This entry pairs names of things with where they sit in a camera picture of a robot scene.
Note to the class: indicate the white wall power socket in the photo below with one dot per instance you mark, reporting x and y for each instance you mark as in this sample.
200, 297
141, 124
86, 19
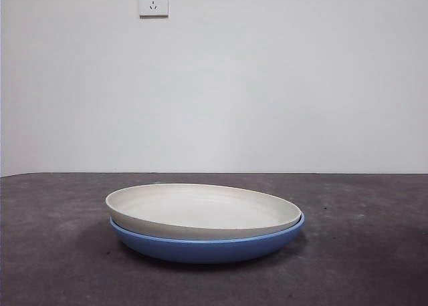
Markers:
154, 2

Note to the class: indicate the white round plate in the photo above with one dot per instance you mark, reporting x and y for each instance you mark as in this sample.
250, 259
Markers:
200, 209

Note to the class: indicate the blue round plate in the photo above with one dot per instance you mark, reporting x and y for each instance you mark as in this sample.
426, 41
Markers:
200, 252

